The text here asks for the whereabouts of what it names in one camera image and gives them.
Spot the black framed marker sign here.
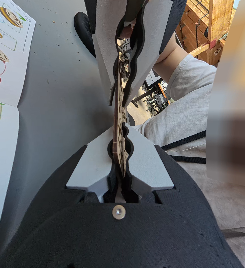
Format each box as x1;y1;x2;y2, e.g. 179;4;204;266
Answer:
145;69;163;87

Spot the wooden puzzle parts sheet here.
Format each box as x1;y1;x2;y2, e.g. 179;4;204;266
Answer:
108;52;129;182

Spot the illustrated instruction booklet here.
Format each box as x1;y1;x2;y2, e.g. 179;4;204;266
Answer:
0;0;36;258

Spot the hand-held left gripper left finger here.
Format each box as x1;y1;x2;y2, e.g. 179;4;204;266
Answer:
65;125;117;202

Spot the person's right forearm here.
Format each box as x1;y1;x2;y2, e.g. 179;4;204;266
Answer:
153;31;190;84

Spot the wooden timber frame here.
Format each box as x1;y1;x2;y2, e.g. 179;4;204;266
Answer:
175;0;237;65

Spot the black strap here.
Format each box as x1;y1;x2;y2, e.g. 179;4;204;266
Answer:
161;130;207;165

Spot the grey desk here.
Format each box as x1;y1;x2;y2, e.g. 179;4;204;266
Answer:
0;0;135;262

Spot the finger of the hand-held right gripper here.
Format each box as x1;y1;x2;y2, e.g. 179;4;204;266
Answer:
121;0;176;108
92;0;127;106

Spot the black quilted cushion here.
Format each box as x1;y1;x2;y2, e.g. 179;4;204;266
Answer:
74;11;98;59

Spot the thin white cord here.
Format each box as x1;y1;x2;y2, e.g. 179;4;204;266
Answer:
169;143;207;152

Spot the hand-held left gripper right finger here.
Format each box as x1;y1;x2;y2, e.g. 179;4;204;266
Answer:
122;122;175;198

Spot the person's right hand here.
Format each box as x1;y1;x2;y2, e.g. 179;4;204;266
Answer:
119;21;136;40

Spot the black office chair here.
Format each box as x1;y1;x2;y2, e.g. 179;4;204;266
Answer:
144;93;170;116

